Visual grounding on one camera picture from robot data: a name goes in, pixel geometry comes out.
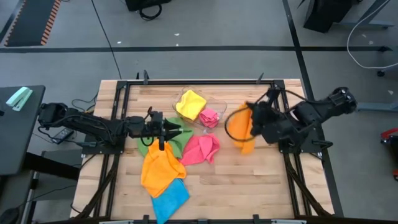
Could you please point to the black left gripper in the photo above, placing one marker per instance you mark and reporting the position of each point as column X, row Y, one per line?
column 155, row 126

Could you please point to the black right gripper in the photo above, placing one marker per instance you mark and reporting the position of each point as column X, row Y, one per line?
column 264, row 118

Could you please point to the orange microfiber towel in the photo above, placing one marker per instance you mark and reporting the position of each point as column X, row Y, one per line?
column 158, row 169
column 241, row 127

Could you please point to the yellow microfiber towel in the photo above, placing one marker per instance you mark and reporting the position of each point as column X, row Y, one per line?
column 190, row 104

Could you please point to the pink microfiber towel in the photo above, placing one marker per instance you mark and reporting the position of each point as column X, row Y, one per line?
column 199, row 151
column 209, row 118

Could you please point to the clear plastic bin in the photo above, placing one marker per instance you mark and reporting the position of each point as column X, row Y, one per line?
column 221, row 104

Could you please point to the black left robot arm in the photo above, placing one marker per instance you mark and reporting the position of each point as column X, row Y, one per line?
column 93, row 124

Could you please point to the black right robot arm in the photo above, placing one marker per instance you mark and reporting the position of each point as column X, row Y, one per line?
column 311, row 118

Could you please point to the green microfiber towel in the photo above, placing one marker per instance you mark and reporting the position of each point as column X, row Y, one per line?
column 183, row 140

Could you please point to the blue microfiber towel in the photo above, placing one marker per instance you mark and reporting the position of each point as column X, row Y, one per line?
column 169, row 202

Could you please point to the black power adapter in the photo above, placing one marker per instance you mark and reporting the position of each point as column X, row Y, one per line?
column 62, row 136

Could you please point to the grey desk foot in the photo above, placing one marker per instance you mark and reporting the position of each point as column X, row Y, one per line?
column 376, row 106

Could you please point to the black cabinet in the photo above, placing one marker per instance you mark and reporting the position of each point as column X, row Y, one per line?
column 326, row 14

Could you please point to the black caster wheel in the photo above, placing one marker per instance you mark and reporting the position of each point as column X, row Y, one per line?
column 381, row 73

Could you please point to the red cart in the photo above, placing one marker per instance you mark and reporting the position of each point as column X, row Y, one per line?
column 390, row 133

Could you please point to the black desk crossbeam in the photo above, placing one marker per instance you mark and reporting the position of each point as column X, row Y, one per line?
column 49, row 165

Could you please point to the black equipment box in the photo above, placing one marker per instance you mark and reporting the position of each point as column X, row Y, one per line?
column 146, row 3

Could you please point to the grey desk leg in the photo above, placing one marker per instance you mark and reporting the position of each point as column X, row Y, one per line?
column 373, row 23

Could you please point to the black side table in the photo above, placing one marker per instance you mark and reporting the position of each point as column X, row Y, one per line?
column 18, row 140

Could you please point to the mint green stapler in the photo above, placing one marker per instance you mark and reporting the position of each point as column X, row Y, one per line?
column 19, row 98

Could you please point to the black mat with orange edge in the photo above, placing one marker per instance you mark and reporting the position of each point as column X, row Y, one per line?
column 31, row 21

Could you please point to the black frame clamp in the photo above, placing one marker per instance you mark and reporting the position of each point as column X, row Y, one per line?
column 260, row 78
column 255, row 218
column 145, row 218
column 146, row 77

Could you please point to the black aluminium table frame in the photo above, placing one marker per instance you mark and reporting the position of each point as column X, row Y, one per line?
column 186, row 82

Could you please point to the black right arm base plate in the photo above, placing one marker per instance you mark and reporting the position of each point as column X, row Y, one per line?
column 320, row 145

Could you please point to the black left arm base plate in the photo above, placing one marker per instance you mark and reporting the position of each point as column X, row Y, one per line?
column 102, row 151

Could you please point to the silver bracket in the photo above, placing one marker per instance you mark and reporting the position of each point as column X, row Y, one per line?
column 289, row 221
column 116, row 222

